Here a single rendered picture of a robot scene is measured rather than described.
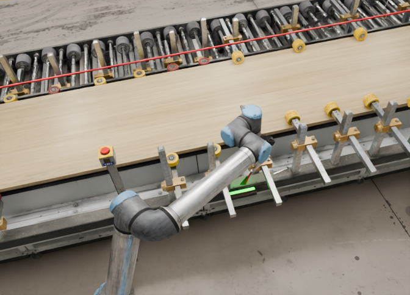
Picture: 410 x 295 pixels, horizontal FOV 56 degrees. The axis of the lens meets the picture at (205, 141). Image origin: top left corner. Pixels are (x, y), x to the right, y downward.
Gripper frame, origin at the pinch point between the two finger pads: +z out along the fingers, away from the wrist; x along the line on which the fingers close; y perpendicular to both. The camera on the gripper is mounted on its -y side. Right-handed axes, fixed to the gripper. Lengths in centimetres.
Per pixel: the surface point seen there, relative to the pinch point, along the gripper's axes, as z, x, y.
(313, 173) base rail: 32, -4, -39
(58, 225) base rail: 31, -7, 113
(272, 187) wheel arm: 14.9, 10.0, -7.5
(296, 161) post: 18.5, -5.9, -27.6
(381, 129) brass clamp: 5, -5, -76
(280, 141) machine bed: 24.5, -27.6, -26.4
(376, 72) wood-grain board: 11, -56, -102
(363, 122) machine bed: 23, -27, -82
